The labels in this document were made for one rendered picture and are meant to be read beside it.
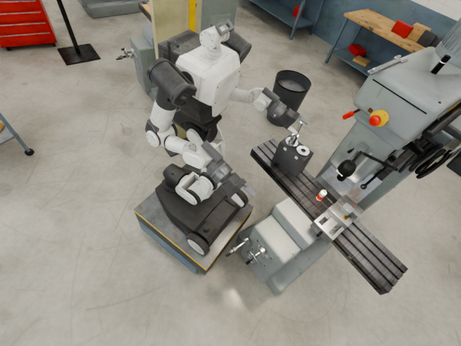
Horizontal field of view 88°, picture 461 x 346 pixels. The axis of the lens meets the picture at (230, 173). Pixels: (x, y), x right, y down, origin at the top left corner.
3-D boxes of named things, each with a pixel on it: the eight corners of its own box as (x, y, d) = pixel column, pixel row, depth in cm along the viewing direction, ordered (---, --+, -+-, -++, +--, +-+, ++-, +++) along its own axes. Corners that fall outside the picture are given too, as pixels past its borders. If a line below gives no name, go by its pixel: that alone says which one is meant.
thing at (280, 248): (261, 285, 203) (283, 264, 156) (239, 253, 217) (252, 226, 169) (321, 235, 239) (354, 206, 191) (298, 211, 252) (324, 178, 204)
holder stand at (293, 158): (294, 177, 175) (304, 160, 159) (272, 158, 182) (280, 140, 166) (304, 169, 180) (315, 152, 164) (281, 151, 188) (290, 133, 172)
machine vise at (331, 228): (327, 244, 147) (336, 237, 138) (309, 225, 153) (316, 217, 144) (358, 215, 163) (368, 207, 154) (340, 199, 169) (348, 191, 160)
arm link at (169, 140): (181, 160, 104) (152, 148, 113) (197, 150, 110) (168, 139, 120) (176, 139, 97) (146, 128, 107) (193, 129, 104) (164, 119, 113)
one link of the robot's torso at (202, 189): (180, 196, 185) (198, 174, 145) (197, 180, 196) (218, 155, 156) (195, 210, 186) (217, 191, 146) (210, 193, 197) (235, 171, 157)
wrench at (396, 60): (374, 77, 80) (375, 75, 79) (363, 71, 82) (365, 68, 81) (407, 61, 91) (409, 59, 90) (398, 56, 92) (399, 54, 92)
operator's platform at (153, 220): (140, 228, 231) (132, 209, 199) (188, 184, 268) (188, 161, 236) (204, 281, 211) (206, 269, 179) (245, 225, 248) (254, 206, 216)
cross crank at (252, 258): (251, 271, 166) (254, 266, 156) (241, 257, 171) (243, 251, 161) (267, 258, 173) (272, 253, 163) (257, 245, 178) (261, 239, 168)
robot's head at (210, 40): (198, 51, 93) (199, 27, 86) (214, 42, 99) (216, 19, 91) (212, 58, 91) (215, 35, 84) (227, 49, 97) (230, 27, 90)
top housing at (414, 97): (405, 145, 86) (444, 109, 73) (348, 104, 97) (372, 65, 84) (456, 108, 107) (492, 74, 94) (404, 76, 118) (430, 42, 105)
